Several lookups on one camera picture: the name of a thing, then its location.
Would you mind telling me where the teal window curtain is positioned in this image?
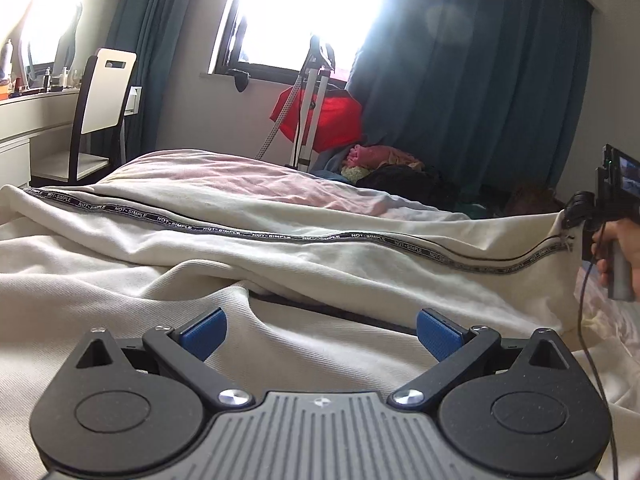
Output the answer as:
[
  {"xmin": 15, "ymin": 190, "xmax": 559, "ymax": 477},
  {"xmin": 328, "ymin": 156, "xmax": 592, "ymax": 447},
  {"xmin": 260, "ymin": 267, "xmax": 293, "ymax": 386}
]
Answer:
[
  {"xmin": 106, "ymin": 0, "xmax": 191, "ymax": 159},
  {"xmin": 347, "ymin": 0, "xmax": 593, "ymax": 192}
]

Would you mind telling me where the red bag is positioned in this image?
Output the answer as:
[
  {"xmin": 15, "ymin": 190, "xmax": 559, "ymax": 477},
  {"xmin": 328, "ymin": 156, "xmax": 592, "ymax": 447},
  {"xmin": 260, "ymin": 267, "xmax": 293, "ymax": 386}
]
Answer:
[{"xmin": 270, "ymin": 87, "xmax": 362, "ymax": 153}]

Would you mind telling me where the white desk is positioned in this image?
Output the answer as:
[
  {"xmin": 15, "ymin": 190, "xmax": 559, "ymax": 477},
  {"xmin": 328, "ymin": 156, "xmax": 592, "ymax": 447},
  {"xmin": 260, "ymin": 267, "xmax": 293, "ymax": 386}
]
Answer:
[{"xmin": 1, "ymin": 89, "xmax": 79, "ymax": 188}]

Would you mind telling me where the brown paper bag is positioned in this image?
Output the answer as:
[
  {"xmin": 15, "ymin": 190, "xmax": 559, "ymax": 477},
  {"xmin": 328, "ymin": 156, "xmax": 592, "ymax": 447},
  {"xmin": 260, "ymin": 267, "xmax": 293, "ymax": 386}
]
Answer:
[{"xmin": 503, "ymin": 184, "xmax": 563, "ymax": 217}]

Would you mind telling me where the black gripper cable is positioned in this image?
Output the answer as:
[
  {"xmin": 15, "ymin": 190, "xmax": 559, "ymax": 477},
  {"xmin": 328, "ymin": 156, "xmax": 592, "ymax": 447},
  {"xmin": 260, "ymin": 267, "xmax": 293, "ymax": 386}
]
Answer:
[{"xmin": 576, "ymin": 219, "xmax": 622, "ymax": 480}]

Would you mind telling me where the cream white zip jacket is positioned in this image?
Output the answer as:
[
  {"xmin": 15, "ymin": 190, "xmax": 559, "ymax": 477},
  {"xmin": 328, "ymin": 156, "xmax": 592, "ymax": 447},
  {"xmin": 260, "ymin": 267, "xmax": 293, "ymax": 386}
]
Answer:
[{"xmin": 1, "ymin": 180, "xmax": 579, "ymax": 479}]

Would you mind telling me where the person right hand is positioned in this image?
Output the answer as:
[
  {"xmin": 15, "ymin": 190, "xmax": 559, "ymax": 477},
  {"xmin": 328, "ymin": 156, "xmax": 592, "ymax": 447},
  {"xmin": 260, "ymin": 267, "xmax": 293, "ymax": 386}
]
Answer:
[{"xmin": 591, "ymin": 219, "xmax": 640, "ymax": 302}]

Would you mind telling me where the pink clothes pile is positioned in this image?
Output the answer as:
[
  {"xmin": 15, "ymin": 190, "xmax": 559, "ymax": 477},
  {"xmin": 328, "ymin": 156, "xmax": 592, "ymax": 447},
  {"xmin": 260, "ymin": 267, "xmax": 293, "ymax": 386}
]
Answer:
[{"xmin": 341, "ymin": 144, "xmax": 424, "ymax": 183}]

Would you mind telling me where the teal window curtain right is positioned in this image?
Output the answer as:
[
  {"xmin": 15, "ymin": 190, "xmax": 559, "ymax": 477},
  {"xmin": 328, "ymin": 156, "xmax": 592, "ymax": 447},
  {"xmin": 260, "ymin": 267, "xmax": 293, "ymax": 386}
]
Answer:
[{"xmin": 347, "ymin": 0, "xmax": 593, "ymax": 192}]

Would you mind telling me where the teal window curtain left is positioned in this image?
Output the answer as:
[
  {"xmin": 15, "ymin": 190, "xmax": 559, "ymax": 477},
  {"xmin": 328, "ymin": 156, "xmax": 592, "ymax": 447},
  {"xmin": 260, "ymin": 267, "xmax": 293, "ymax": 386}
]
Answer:
[{"xmin": 106, "ymin": 0, "xmax": 191, "ymax": 159}]

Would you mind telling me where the pastel pink bed duvet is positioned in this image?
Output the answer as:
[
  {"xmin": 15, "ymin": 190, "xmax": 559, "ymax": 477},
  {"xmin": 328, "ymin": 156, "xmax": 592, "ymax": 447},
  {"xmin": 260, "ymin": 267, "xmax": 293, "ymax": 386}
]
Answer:
[{"xmin": 98, "ymin": 148, "xmax": 640, "ymax": 411}]

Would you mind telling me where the white garment steamer stand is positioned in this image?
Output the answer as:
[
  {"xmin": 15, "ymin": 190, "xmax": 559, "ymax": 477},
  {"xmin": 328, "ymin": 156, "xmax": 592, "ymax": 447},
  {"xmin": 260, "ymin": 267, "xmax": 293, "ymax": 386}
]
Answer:
[{"xmin": 255, "ymin": 36, "xmax": 335, "ymax": 172}]

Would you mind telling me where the white and black chair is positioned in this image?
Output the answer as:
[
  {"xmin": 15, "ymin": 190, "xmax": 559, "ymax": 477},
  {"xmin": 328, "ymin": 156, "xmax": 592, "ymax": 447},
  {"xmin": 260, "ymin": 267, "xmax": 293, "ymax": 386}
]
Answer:
[{"xmin": 30, "ymin": 48, "xmax": 137, "ymax": 186}]

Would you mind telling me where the black clothes pile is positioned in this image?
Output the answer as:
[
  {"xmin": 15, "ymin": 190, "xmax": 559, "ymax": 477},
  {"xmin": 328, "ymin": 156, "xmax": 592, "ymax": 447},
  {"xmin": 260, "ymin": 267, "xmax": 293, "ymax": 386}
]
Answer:
[{"xmin": 356, "ymin": 165, "xmax": 460, "ymax": 211}]

